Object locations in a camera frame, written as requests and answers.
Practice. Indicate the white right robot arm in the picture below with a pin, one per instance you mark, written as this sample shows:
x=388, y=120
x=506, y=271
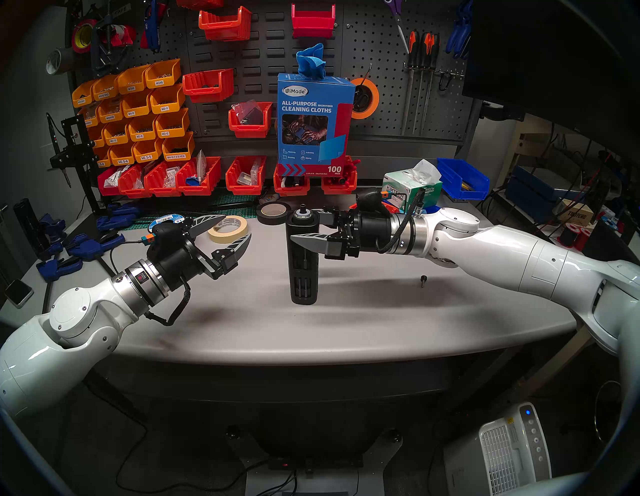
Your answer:
x=500, y=255

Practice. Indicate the silver duct tape roll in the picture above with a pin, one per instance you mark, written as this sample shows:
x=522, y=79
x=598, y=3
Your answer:
x=65, y=60

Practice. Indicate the yellow bin labelled M2.5-5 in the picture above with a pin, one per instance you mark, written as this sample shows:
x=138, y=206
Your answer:
x=147, y=156

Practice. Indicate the blue microfiber cloth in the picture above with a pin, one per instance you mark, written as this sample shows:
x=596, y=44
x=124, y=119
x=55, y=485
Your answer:
x=310, y=60

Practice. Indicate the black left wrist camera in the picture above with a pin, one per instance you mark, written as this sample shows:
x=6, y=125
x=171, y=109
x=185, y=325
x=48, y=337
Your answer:
x=167, y=231

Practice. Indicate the yellow bin labelled M4 HEX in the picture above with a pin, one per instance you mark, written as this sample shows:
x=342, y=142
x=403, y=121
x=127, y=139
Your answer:
x=177, y=152

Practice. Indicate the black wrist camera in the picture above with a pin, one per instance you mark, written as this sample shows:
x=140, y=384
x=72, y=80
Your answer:
x=167, y=231
x=372, y=200

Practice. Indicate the yellow bin labelled M3-6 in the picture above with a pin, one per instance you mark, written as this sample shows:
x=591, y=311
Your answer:
x=172, y=130

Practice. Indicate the blue spring clamp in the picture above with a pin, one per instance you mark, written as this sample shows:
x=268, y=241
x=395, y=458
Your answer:
x=455, y=35
x=51, y=226
x=92, y=246
x=57, y=267
x=120, y=217
x=467, y=30

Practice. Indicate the yellow bin labelled M4-6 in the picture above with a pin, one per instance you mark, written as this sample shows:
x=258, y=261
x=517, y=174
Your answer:
x=136, y=110

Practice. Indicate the red thread spool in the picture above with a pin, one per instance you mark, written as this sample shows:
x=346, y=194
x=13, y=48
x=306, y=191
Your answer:
x=570, y=235

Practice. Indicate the white air purifier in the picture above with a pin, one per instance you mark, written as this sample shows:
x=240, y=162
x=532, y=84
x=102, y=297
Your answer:
x=500, y=450

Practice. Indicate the clear plastic parts box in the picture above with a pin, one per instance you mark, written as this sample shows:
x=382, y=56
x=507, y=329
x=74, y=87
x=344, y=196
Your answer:
x=255, y=172

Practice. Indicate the black metal stand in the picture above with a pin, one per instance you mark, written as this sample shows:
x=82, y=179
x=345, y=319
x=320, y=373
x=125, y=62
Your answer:
x=82, y=155

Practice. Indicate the white paper packet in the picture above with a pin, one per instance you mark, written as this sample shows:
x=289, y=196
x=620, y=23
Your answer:
x=201, y=167

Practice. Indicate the yellow small parts bin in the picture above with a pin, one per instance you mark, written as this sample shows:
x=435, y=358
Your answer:
x=96, y=142
x=102, y=162
x=106, y=92
x=82, y=99
x=90, y=121
x=110, y=116

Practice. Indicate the small blue plastic bin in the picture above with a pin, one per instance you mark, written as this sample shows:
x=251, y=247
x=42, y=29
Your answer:
x=432, y=209

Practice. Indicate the cardboard box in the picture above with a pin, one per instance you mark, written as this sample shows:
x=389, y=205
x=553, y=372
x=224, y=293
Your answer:
x=575, y=215

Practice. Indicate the dark grey pegboard panel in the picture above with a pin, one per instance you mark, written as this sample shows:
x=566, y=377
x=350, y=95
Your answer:
x=390, y=100

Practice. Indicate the black tape roll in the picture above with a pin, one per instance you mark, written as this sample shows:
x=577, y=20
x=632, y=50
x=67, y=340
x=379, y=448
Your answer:
x=274, y=221

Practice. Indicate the orange black screwdriver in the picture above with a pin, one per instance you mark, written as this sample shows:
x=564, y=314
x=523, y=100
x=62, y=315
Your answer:
x=411, y=42
x=434, y=47
x=425, y=45

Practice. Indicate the yellow bin labelled M3-8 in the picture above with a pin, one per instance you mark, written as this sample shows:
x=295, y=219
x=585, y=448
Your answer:
x=142, y=134

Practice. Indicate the black cylindrical object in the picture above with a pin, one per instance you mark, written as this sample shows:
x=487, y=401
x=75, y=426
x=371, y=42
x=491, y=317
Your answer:
x=27, y=225

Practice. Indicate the yellow bin labelled M3-4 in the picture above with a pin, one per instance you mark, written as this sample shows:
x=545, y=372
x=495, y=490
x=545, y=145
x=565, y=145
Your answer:
x=167, y=105

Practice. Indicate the smartphone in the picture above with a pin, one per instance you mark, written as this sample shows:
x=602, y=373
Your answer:
x=19, y=294

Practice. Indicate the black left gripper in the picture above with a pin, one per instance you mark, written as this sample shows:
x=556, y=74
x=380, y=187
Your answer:
x=180, y=265

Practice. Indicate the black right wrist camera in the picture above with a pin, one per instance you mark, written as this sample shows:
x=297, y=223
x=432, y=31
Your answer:
x=372, y=200

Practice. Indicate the orange tape roll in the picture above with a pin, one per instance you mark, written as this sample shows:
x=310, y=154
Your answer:
x=374, y=97

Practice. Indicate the red white tape roll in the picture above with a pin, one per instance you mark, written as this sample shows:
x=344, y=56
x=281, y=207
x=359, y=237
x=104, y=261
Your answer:
x=125, y=36

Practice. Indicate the blue cleaning cloths box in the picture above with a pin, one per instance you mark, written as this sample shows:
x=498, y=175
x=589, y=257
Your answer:
x=315, y=95

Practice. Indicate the beige masking tape roll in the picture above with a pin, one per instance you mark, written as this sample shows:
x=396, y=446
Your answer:
x=227, y=239

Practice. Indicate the metal carabiner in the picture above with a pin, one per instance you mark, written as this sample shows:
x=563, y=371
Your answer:
x=441, y=82

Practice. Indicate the green cutting mat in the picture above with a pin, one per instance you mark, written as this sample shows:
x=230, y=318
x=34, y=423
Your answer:
x=235, y=205

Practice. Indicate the yellow bin labelled M3X6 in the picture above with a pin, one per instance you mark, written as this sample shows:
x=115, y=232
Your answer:
x=162, y=80

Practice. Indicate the black clamp tool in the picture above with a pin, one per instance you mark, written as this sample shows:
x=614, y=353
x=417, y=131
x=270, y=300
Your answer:
x=107, y=50

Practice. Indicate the black monitor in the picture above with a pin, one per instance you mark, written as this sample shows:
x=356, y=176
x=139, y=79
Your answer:
x=550, y=60

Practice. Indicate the clear plastic bag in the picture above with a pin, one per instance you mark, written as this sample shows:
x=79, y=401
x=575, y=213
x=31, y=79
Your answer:
x=248, y=112

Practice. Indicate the Kimtech tissue box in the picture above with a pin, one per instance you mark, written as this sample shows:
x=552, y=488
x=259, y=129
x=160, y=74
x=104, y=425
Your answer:
x=400, y=185

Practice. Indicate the yellow bin labelled M3X8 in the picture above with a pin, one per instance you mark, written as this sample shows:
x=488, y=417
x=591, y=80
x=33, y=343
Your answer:
x=132, y=86

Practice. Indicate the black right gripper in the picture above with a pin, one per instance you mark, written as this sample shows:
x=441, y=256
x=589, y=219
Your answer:
x=370, y=232

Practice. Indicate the red yellow tape roll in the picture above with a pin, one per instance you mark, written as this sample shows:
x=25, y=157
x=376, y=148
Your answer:
x=75, y=35

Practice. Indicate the yellow bin labelled M2.5-6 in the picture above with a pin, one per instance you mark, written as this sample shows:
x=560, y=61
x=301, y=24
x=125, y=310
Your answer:
x=121, y=160

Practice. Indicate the black electric screwdriver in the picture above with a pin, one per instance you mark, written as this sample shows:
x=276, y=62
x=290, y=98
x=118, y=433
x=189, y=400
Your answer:
x=302, y=270

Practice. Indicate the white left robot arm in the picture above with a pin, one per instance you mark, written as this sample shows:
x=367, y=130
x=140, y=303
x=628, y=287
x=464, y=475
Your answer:
x=65, y=320

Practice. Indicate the dark blue crate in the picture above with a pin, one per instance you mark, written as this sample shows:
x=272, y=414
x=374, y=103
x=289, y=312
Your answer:
x=535, y=192

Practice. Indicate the large blue plastic bin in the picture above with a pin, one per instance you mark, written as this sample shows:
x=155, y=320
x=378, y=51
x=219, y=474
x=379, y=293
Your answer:
x=460, y=182

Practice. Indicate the crimson plastic storage bin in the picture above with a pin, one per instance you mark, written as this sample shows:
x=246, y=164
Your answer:
x=313, y=27

